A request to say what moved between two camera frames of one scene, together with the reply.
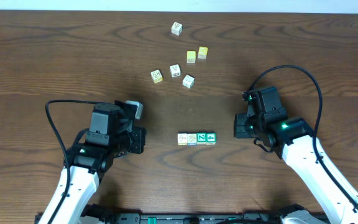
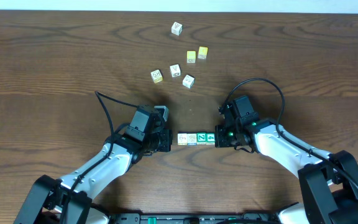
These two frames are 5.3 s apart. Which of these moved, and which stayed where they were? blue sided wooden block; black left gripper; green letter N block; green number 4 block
Moved: black left gripper
Stayed: green letter N block; blue sided wooden block; green number 4 block
